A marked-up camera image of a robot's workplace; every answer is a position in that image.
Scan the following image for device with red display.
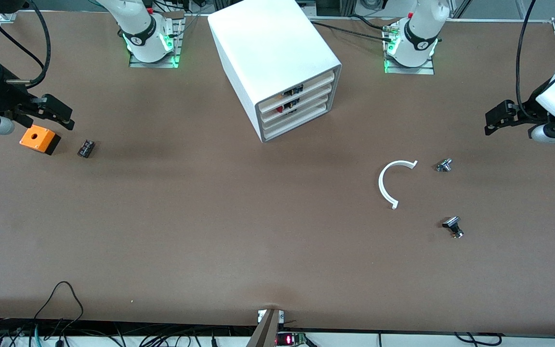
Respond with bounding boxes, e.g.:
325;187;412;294
277;332;308;347

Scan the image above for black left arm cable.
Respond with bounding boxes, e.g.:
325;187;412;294
515;0;539;121

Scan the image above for black looped cable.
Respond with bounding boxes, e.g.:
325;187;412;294
34;281;84;333

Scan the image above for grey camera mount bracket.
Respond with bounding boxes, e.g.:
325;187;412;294
246;308;285;347

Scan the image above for black cable behind cabinet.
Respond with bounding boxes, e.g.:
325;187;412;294
310;21;396;42

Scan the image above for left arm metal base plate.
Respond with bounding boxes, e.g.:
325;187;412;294
383;20;435;76

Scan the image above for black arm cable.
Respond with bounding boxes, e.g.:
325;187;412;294
515;0;539;121
15;0;52;89

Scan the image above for lower metal bolt part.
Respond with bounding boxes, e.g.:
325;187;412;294
442;216;465;239

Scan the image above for orange button enclosure box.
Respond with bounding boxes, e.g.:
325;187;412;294
19;124;62;156

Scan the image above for white curved plastic arc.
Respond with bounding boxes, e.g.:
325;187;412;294
378;160;419;210

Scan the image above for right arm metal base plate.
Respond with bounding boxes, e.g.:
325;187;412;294
129;11;184;68

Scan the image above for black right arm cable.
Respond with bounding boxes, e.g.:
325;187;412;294
15;0;52;89

